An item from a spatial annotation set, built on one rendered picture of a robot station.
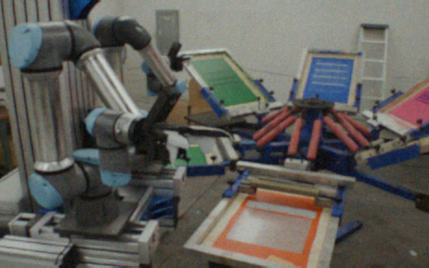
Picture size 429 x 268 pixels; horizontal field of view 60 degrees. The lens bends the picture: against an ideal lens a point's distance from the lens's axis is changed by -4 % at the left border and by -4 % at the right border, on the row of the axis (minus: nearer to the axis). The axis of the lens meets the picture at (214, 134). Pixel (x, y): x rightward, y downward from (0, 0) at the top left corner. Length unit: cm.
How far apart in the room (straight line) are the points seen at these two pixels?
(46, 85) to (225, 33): 538
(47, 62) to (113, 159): 32
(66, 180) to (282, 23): 521
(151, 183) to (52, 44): 88
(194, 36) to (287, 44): 154
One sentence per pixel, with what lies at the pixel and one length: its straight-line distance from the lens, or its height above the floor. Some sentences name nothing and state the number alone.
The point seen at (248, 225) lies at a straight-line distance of 188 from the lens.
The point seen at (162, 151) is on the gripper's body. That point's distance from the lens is 84.
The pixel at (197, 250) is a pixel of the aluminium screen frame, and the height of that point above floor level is 99.
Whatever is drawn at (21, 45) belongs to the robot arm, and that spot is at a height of 185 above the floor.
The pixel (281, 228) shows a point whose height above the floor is 95.
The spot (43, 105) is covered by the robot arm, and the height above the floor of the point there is 168.
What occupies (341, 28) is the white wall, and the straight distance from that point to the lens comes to 597.
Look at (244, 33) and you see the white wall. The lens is 626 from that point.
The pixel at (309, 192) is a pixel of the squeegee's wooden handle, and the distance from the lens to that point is 200.
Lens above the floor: 193
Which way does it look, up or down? 18 degrees down
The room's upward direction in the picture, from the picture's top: straight up
